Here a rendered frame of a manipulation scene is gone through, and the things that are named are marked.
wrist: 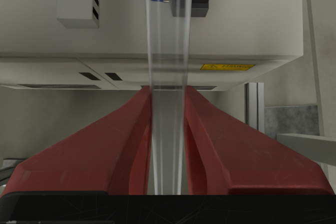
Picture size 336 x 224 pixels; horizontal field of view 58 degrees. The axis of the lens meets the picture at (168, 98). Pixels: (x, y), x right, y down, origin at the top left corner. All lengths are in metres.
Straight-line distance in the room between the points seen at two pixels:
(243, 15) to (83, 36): 0.24
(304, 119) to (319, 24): 0.35
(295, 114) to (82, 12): 0.88
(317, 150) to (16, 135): 0.95
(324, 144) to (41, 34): 0.67
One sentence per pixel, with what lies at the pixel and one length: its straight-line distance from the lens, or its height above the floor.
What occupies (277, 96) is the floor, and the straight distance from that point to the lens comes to 1.15.
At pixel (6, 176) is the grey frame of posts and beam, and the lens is 1.12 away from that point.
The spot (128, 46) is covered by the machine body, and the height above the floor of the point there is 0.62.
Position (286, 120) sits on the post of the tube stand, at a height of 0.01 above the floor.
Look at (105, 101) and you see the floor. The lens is 1.09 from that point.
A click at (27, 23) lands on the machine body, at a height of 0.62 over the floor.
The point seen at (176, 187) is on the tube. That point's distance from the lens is 0.16.
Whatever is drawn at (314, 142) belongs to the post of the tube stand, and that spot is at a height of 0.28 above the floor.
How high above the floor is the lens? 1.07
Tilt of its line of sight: 86 degrees down
